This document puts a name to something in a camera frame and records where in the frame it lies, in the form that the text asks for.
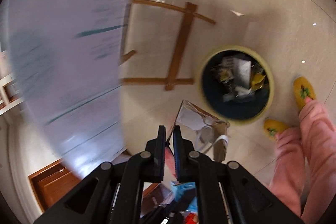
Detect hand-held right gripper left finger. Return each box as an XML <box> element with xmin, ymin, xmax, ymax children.
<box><xmin>33</xmin><ymin>124</ymin><xmax>166</xmax><ymax>224</ymax></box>

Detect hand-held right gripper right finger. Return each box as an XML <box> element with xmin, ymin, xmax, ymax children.
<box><xmin>172</xmin><ymin>124</ymin><xmax>305</xmax><ymax>224</ymax></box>

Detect cream paper bag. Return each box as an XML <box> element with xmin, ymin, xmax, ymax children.
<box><xmin>165</xmin><ymin>99</ymin><xmax>231</xmax><ymax>178</ymax></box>

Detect yellow rimmed waste bin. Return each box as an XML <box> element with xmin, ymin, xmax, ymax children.
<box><xmin>197</xmin><ymin>45</ymin><xmax>276</xmax><ymax>125</ymax></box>

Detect yellow snack packet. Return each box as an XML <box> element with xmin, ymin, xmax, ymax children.
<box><xmin>251</xmin><ymin>67</ymin><xmax>267</xmax><ymax>92</ymax></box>

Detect blue plastic bag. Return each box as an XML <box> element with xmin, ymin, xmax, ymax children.
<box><xmin>171</xmin><ymin>181</ymin><xmax>198</xmax><ymax>211</ymax></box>

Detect person's left yellow slipper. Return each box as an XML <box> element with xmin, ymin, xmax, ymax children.
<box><xmin>264</xmin><ymin>119</ymin><xmax>289</xmax><ymax>142</ymax></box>

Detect person's yellow slipper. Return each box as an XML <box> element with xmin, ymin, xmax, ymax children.
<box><xmin>293</xmin><ymin>76</ymin><xmax>317</xmax><ymax>110</ymax></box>
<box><xmin>264</xmin><ymin>119</ymin><xmax>289</xmax><ymax>142</ymax></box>

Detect grey carton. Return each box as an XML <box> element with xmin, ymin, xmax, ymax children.
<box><xmin>235</xmin><ymin>59</ymin><xmax>252</xmax><ymax>88</ymax></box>

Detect wooden cabinet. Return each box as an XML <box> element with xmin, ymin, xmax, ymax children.
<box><xmin>28</xmin><ymin>158</ymin><xmax>87</xmax><ymax>214</ymax></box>

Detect tree print tablecloth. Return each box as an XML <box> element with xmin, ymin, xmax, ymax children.
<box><xmin>5</xmin><ymin>0</ymin><xmax>142</xmax><ymax>182</ymax></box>

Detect person's right yellow slipper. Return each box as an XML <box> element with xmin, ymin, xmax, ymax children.
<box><xmin>293</xmin><ymin>76</ymin><xmax>317</xmax><ymax>110</ymax></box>

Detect white rack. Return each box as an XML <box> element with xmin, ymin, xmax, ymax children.
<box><xmin>0</xmin><ymin>51</ymin><xmax>24</xmax><ymax>114</ymax></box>

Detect wooden table frame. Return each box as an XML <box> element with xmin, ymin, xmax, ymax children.
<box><xmin>118</xmin><ymin>0</ymin><xmax>217</xmax><ymax>92</ymax></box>

